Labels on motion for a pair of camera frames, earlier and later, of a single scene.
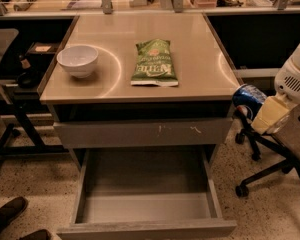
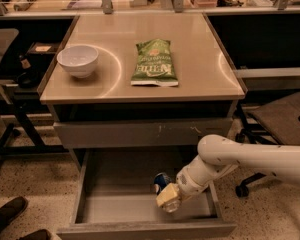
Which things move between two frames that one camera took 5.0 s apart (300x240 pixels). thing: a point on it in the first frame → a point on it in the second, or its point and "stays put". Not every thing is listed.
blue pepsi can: x=250 y=97 → x=161 y=180
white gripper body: x=292 y=83 → x=185 y=181
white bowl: x=78 y=60 stays put
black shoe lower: x=41 y=234 stays put
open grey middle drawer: x=151 y=193 stays put
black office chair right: x=291 y=133 stays put
